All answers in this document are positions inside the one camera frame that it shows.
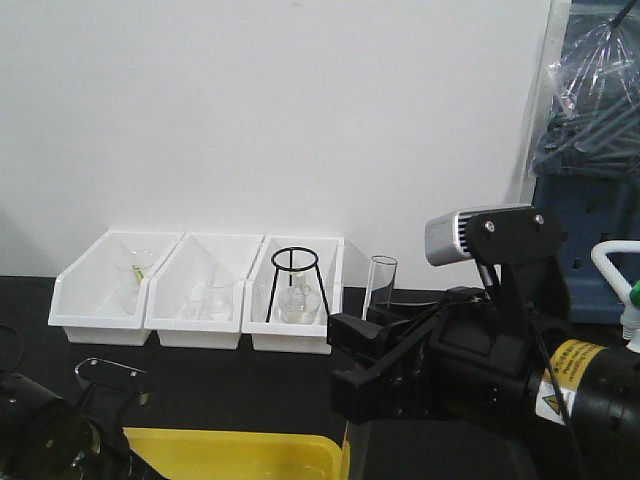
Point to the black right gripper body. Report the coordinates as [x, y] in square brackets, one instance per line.
[461, 357]

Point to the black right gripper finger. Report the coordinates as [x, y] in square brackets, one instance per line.
[362, 341]
[398, 386]

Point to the short transparent glass tube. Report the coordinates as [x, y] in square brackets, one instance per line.
[380, 283]

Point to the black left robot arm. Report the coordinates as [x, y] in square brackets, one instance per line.
[45, 436]

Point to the yellow plastic tray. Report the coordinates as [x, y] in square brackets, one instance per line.
[203, 454]

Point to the glass flask in right bin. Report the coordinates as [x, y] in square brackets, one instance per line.
[298, 302]

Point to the right white storage bin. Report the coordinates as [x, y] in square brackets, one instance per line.
[281, 337]

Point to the white storage bin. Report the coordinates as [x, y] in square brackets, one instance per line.
[195, 255]
[281, 337]
[85, 302]

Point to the glassware in middle bin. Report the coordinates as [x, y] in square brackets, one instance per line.
[210, 298]

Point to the white lab faucet green knobs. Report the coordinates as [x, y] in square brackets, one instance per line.
[627, 294]

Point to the middle white storage bin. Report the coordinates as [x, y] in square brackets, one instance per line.
[195, 255]

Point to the glass funnel in left bin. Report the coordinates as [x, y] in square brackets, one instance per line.
[132, 267]

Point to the left white storage bin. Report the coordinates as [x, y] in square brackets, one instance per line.
[85, 302]

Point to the black wire tripod stand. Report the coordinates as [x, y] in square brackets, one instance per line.
[289, 260]

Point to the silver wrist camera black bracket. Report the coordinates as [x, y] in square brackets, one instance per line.
[515, 248]

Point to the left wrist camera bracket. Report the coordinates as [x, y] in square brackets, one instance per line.
[114, 377]

